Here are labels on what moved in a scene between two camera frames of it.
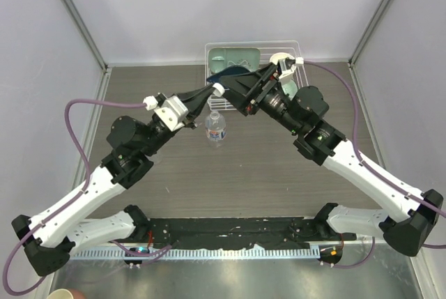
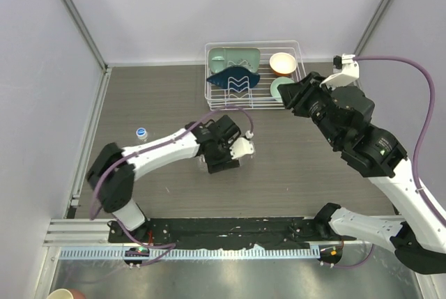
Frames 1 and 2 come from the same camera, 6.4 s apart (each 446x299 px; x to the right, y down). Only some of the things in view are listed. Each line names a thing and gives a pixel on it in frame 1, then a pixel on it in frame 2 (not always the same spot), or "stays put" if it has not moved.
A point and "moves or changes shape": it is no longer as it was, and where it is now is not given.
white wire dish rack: [252, 55] stays put
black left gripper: [194, 102] -> [225, 163]
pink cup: [77, 294] stays put
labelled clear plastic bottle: [215, 128] moves or changes shape
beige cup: [61, 293] stays put
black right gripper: [240, 86] -> [295, 95]
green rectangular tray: [221, 58] stays put
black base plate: [235, 233] stays put
